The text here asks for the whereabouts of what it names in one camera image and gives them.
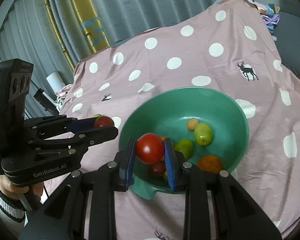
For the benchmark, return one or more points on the grey curtain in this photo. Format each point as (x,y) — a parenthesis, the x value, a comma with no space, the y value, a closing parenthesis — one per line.
(152,2)

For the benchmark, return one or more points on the white cylinder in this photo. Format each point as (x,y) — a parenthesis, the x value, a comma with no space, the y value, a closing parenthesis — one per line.
(54,80)

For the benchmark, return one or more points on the dark red fruit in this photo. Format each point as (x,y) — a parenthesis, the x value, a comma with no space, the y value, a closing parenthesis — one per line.
(157,168)

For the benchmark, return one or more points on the orange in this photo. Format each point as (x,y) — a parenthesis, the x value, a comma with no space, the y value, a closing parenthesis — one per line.
(210,163)
(162,138)

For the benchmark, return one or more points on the grey sofa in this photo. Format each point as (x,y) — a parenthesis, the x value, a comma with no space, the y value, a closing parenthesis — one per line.
(292,37)

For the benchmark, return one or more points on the small green fruit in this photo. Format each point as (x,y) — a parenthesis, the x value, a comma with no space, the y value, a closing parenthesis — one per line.
(97,115)

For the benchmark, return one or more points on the person's left hand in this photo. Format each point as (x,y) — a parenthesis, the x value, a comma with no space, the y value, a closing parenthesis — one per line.
(7,187)

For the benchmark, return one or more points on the large red tomato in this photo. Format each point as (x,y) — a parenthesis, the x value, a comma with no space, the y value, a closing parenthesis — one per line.
(148,147)

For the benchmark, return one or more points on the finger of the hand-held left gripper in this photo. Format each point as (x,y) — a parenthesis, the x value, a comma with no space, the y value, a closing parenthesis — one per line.
(102,133)
(82,124)

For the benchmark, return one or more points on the green bowl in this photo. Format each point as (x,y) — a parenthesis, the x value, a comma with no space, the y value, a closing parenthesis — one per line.
(177,107)

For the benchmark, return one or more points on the purple cloth pile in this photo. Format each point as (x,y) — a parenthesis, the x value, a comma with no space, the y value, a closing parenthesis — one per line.
(271,20)

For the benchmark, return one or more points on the pink polka dot blanket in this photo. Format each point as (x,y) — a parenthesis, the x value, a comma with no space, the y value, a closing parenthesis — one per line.
(190,50)

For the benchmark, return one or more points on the pink crumpled cloth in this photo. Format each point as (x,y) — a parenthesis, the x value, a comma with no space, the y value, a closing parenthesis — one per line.
(63,92)

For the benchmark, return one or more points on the black device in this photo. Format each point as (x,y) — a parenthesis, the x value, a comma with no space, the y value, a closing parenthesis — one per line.
(43,98)

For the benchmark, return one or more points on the small red tomato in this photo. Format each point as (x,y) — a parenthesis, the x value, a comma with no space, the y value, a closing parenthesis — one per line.
(103,122)

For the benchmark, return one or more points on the green apple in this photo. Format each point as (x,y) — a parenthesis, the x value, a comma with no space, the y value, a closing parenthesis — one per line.
(202,133)

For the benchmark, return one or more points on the yellow patterned cloth band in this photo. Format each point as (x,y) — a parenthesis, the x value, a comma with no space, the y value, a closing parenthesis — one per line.
(87,7)

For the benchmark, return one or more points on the gold bamboo-style frame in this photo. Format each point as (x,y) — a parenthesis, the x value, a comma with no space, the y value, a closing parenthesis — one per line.
(50,17)

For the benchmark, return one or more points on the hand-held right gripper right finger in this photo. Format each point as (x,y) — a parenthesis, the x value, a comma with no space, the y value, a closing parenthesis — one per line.
(168,162)

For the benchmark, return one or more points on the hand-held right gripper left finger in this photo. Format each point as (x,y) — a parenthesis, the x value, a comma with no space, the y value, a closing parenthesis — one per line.
(130,165)

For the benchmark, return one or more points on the small peach-coloured fruit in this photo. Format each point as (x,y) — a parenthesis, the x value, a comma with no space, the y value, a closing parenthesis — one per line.
(192,124)

